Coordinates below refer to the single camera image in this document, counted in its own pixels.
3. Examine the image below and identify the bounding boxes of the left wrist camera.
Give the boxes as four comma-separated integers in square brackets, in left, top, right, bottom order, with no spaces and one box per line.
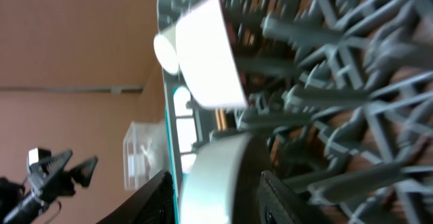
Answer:
[26,148,51,170]

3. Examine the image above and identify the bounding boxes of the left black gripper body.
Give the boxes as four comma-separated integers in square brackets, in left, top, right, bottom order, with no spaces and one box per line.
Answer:
[28,171,76,204]

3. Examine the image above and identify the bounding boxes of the white napkin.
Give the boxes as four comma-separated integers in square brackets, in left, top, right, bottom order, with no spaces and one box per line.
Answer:
[140,143,160,170]

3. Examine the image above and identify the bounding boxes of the teal plastic tray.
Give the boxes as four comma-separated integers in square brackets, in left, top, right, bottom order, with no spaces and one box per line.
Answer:
[164,85,183,224]

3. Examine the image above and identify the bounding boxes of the grey dishwasher rack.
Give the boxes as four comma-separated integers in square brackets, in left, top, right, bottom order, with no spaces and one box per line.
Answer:
[157,0,432,223]

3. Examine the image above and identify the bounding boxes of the white bowl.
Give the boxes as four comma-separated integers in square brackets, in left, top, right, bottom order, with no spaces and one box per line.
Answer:
[179,133,254,224]

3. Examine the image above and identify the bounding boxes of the white paper cup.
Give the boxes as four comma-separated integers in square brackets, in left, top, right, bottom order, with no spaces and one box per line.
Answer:
[153,25,180,75]

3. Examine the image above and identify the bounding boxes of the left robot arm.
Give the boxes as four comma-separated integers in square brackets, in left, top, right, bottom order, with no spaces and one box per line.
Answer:
[1,148,98,223]

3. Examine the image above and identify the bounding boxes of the pink round plate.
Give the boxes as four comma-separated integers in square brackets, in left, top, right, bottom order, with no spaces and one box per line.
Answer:
[173,87,197,174]

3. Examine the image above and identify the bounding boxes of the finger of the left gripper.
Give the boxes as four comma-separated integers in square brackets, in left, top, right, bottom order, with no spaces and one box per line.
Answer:
[69,156,98,187]
[33,149,73,183]

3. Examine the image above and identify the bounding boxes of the clear plastic bin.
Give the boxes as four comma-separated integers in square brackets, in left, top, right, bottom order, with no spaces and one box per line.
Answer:
[122,121,170,191]

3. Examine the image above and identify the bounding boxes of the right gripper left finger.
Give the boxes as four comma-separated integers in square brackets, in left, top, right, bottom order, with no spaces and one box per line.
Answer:
[97,170,176,224]

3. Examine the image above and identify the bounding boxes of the pink bowl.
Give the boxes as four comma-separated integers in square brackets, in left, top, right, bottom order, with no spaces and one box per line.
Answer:
[175,0,248,110]

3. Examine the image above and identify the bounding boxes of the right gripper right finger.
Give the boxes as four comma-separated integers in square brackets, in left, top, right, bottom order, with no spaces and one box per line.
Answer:
[258,171,334,224]

